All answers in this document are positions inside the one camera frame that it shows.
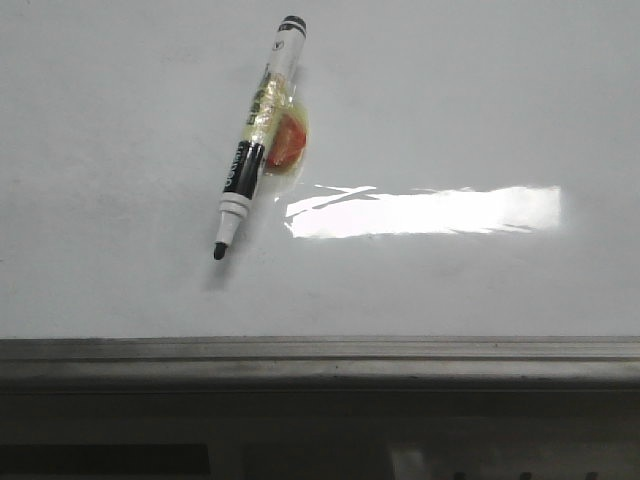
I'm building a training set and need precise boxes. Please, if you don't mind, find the white whiteboard with aluminium frame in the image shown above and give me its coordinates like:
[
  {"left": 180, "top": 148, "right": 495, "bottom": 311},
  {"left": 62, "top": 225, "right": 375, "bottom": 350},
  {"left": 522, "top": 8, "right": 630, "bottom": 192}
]
[{"left": 1, "top": 1, "right": 639, "bottom": 393}]

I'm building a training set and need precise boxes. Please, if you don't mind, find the black whiteboard marker with tape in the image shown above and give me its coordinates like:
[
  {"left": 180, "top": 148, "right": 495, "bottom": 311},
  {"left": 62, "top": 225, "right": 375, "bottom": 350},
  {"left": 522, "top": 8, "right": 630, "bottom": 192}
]
[{"left": 213, "top": 15, "right": 307, "bottom": 260}]

